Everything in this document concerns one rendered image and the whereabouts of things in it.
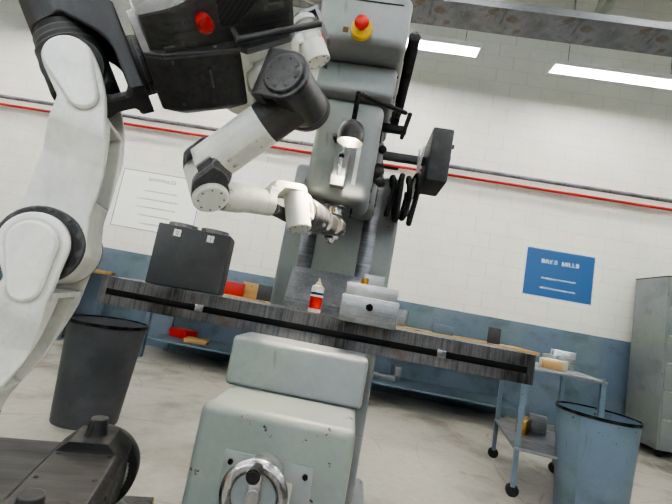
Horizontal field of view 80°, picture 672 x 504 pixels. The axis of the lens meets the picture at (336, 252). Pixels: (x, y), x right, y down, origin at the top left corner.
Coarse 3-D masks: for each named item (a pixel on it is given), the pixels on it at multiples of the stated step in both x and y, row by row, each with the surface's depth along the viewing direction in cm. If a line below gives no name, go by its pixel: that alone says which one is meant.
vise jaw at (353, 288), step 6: (348, 282) 117; (354, 282) 117; (348, 288) 117; (354, 288) 116; (360, 288) 116; (366, 288) 116; (372, 288) 116; (378, 288) 116; (384, 288) 116; (354, 294) 116; (360, 294) 116; (366, 294) 116; (372, 294) 116; (378, 294) 116; (384, 294) 116; (390, 294) 115; (396, 294) 115; (384, 300) 115; (390, 300) 115; (396, 300) 115
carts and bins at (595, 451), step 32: (96, 320) 279; (128, 320) 287; (64, 352) 244; (96, 352) 241; (128, 352) 254; (64, 384) 240; (96, 384) 242; (128, 384) 263; (64, 416) 238; (544, 416) 312; (576, 416) 246; (608, 416) 270; (544, 448) 269; (576, 448) 243; (608, 448) 234; (512, 480) 258; (576, 480) 240; (608, 480) 232
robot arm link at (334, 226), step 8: (328, 216) 115; (320, 224) 112; (328, 224) 116; (336, 224) 120; (344, 224) 121; (312, 232) 116; (320, 232) 116; (328, 232) 121; (336, 232) 121; (344, 232) 121
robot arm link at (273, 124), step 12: (312, 84) 77; (300, 96) 76; (312, 96) 79; (324, 96) 85; (252, 108) 81; (264, 108) 80; (276, 108) 80; (288, 108) 79; (300, 108) 79; (312, 108) 81; (324, 108) 85; (264, 120) 80; (276, 120) 80; (288, 120) 81; (300, 120) 83; (312, 120) 84; (276, 132) 82; (288, 132) 84
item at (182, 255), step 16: (160, 224) 123; (176, 224) 125; (160, 240) 123; (176, 240) 123; (192, 240) 124; (208, 240) 124; (224, 240) 125; (160, 256) 122; (176, 256) 123; (192, 256) 123; (208, 256) 124; (224, 256) 125; (160, 272) 122; (176, 272) 122; (192, 272) 123; (208, 272) 124; (224, 272) 126; (192, 288) 122; (208, 288) 123; (224, 288) 134
